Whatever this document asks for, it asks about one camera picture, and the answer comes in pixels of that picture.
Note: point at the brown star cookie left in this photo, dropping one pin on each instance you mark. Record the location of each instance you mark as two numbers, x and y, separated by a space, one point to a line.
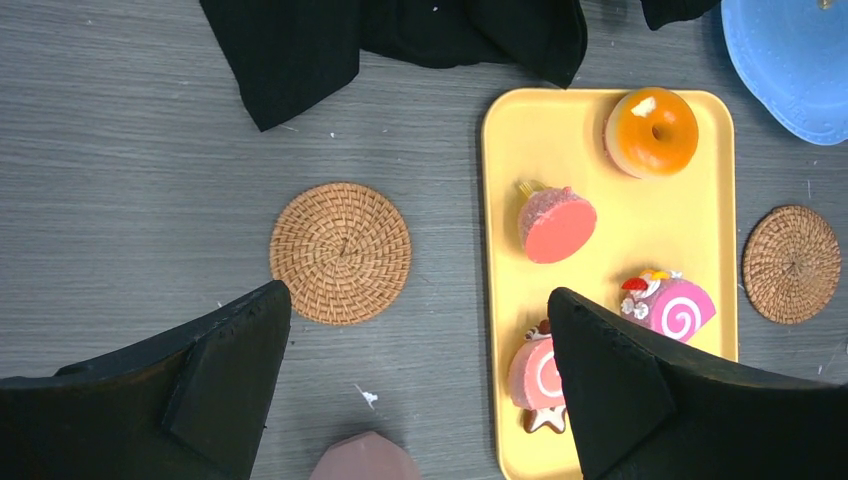
553 418

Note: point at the pink mug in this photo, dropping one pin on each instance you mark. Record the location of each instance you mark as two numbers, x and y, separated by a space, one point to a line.
367 456

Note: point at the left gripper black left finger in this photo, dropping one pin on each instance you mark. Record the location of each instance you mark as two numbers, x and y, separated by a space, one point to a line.
188 403

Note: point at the pink cube cake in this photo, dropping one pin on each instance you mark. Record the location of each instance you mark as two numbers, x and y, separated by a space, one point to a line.
666 303

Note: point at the orange donut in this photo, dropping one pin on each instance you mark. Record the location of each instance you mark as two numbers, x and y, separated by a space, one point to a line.
651 132

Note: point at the right woven coaster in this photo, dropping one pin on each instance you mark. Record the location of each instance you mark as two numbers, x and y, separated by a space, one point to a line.
791 265

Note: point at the blue three-tier cake stand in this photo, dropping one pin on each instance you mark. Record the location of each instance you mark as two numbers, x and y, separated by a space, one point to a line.
792 56

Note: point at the red round cake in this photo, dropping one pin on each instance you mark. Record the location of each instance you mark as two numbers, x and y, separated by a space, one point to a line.
553 222

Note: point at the pink swirl roll cake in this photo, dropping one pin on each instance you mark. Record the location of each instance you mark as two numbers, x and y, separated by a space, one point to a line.
534 382

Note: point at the yellow tray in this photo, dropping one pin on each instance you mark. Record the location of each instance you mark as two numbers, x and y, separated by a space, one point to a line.
685 223

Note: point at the left woven coaster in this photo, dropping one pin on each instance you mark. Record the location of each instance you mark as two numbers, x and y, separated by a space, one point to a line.
343 250

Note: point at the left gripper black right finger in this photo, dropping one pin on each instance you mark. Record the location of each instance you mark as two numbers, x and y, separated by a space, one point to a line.
644 406

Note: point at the black cloth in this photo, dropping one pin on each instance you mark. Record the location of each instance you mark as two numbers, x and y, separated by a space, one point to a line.
287 56

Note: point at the woven coaster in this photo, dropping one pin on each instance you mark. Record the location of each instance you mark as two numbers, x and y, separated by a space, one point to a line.
343 250
791 265

